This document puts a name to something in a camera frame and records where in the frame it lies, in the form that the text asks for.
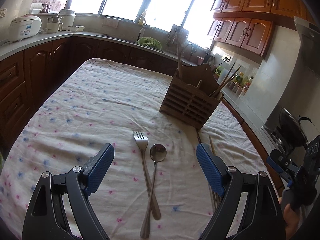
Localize spice jar rack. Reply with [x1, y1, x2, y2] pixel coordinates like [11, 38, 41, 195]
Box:
[227, 72, 254, 97]

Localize person's right hand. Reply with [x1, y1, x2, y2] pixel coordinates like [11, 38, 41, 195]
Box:
[283, 203, 303, 239]

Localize steel fork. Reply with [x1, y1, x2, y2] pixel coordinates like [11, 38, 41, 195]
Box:
[133, 131, 161, 220]

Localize chrome kitchen faucet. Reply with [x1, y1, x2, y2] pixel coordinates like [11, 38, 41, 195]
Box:
[133, 15, 146, 42]

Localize white blender jug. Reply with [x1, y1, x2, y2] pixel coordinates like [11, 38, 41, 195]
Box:
[46, 16, 63, 33]

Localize knife rack on counter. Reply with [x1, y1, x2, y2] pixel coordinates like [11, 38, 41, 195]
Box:
[166, 24, 189, 47]

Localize black electric kettle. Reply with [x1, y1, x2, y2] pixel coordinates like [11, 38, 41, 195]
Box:
[202, 53, 215, 66]

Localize white floral tablecloth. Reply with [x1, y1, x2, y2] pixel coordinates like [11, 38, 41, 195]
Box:
[1, 59, 266, 239]

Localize black wok on stove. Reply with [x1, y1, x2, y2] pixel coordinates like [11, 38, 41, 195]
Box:
[271, 107, 312, 155]

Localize metal chopstick on cloth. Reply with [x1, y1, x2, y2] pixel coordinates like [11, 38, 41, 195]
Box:
[209, 136, 221, 210]

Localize white pitcher green handle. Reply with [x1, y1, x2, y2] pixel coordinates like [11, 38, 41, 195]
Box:
[215, 66, 229, 83]

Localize green colander with vegetables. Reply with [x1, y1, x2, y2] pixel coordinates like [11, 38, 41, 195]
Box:
[137, 37, 162, 51]

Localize wooden utensil holder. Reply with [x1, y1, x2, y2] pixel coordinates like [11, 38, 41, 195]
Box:
[159, 63, 223, 130]

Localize steel spoon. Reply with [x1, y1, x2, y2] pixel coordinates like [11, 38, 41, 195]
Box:
[140, 144, 167, 239]

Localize upper wooden cabinets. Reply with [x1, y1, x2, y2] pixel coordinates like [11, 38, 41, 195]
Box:
[207, 0, 313, 57]

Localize white rice cooker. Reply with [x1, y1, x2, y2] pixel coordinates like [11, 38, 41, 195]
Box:
[9, 15, 42, 42]

